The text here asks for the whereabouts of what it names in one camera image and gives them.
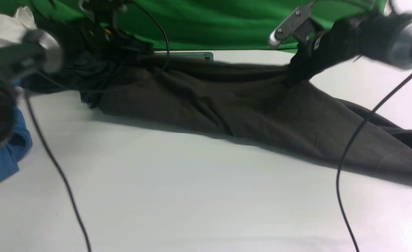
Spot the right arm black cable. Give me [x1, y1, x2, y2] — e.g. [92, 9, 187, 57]
[335, 0, 412, 252]

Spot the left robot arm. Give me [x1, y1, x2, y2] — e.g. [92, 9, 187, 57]
[0, 0, 154, 148]

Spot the green backdrop cloth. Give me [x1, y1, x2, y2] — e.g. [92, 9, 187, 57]
[0, 0, 387, 50]

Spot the metal table cable hatch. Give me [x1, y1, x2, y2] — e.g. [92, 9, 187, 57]
[169, 51, 214, 62]

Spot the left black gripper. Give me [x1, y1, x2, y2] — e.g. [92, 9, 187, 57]
[78, 0, 154, 61]

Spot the white crumpled garment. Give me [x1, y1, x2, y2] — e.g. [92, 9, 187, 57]
[0, 6, 37, 48]

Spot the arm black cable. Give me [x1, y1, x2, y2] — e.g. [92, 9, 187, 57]
[24, 0, 170, 252]
[335, 0, 412, 252]

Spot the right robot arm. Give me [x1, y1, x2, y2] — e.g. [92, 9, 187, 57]
[268, 0, 412, 84]

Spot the blue crumpled shirt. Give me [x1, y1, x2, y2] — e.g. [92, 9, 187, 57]
[0, 88, 33, 182]

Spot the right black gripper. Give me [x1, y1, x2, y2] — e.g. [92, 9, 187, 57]
[268, 2, 371, 88]

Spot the dark gray long-sleeved shirt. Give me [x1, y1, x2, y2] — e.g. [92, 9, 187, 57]
[98, 56, 412, 181]

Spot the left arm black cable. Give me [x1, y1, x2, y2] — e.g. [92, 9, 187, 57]
[24, 0, 170, 252]

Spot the dark teal crumpled garment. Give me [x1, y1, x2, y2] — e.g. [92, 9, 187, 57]
[21, 52, 122, 108]

